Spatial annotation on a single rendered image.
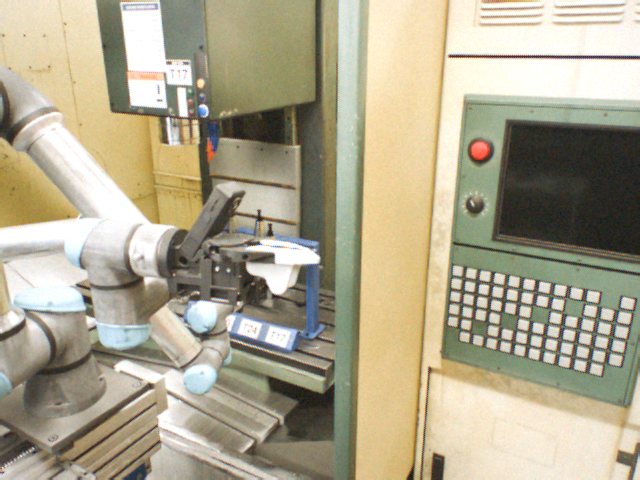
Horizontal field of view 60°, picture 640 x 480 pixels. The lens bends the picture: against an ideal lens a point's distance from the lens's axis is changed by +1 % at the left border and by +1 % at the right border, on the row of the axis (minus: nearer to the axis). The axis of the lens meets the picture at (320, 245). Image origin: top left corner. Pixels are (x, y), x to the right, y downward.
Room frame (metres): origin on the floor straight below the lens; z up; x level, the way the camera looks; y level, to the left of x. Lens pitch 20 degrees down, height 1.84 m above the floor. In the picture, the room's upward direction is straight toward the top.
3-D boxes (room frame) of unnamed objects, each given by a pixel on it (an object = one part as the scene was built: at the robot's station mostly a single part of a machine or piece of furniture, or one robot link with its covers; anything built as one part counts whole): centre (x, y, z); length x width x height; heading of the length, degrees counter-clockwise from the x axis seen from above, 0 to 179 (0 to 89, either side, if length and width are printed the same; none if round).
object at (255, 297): (1.44, 0.21, 1.16); 0.12 x 0.08 x 0.09; 151
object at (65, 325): (0.94, 0.52, 1.33); 0.13 x 0.12 x 0.14; 163
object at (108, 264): (0.75, 0.30, 1.56); 0.11 x 0.08 x 0.09; 73
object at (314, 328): (1.67, 0.03, 1.05); 0.10 x 0.05 x 0.30; 151
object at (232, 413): (1.62, 0.54, 0.70); 0.90 x 0.30 x 0.16; 61
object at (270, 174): (2.46, 0.30, 1.16); 0.48 x 0.05 x 0.51; 61
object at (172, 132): (2.07, 0.52, 1.54); 0.16 x 0.16 x 0.12
